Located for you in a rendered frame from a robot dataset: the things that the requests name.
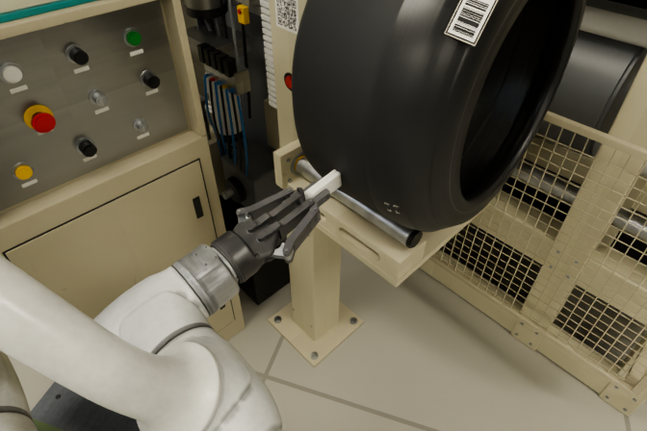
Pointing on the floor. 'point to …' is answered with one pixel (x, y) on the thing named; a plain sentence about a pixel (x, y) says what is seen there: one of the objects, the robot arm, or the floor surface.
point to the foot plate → (319, 349)
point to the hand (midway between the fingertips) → (323, 189)
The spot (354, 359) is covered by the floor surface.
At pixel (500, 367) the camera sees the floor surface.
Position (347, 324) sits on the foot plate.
